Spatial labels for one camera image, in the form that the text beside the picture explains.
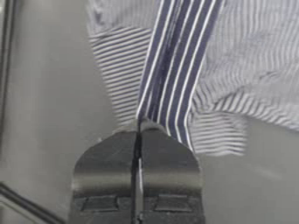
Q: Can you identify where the navy white striped t-shirt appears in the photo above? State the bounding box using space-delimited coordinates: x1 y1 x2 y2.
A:
85 0 299 156

